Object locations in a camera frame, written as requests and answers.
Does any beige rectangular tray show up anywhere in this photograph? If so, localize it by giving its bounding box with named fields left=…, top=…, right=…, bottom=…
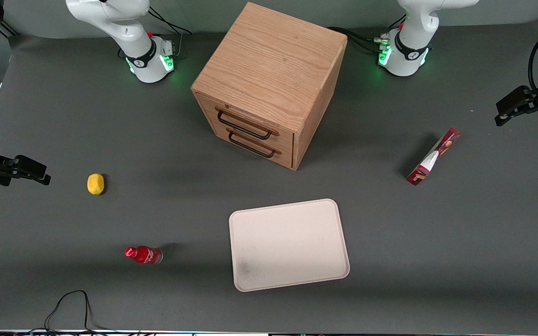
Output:
left=229, top=198, right=350, bottom=293

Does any black left arm base cable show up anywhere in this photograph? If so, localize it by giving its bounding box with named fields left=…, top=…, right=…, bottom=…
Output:
left=327, top=14, right=408, bottom=53

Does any thin black looped cable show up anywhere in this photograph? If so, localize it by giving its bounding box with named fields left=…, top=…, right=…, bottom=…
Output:
left=28, top=290, right=143, bottom=335

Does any wooden drawer front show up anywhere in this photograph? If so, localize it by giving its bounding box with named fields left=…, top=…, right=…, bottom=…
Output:
left=203, top=122, right=294, bottom=169
left=197, top=95, right=295, bottom=153

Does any black right arm base cable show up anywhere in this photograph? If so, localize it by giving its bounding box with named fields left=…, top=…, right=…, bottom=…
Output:
left=148, top=7, right=193, bottom=59

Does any yellow lemon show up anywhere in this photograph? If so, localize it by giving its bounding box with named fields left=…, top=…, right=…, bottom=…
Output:
left=87, top=173, right=105, bottom=196

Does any black metal drawer handle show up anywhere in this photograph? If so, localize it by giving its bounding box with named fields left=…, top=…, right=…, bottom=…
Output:
left=226, top=128, right=283, bottom=158
left=215, top=108, right=280, bottom=140

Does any wooden drawer cabinet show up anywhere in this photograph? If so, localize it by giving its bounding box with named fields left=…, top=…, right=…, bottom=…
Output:
left=191, top=2, right=348, bottom=171

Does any red cookie box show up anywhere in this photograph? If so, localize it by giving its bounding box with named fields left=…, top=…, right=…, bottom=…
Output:
left=406, top=127, right=461, bottom=186

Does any red soda bottle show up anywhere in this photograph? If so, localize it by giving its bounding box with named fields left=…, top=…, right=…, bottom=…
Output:
left=124, top=245, right=163, bottom=265

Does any black arm base cable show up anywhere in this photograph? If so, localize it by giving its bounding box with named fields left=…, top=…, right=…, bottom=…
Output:
left=148, top=7, right=193, bottom=59
left=327, top=14, right=408, bottom=53

